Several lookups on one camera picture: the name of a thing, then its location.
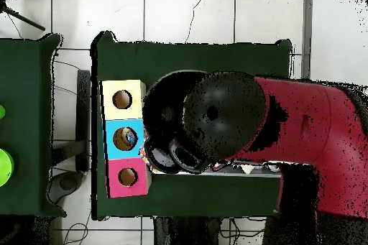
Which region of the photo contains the large bright green round object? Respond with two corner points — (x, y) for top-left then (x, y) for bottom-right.
(0, 148), (15, 188)

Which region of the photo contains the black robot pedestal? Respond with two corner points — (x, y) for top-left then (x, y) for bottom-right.
(153, 216), (224, 245)

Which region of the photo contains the dark green side table cloth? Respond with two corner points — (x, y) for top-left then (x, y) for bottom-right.
(0, 32), (68, 218)

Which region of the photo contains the large polka dot cloth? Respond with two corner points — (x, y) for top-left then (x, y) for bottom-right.
(139, 131), (150, 168)

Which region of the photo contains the black tripod leg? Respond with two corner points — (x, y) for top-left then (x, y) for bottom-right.
(0, 4), (46, 32)

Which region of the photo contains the wooden box with three holes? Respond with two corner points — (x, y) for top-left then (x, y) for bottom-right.
(98, 79), (152, 199)

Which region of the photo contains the crushed clear plastic bottle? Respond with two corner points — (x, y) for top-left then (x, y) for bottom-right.
(123, 128), (138, 146)

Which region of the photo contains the shallow clear mesh bin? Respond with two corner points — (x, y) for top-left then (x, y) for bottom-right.
(149, 161), (284, 177)

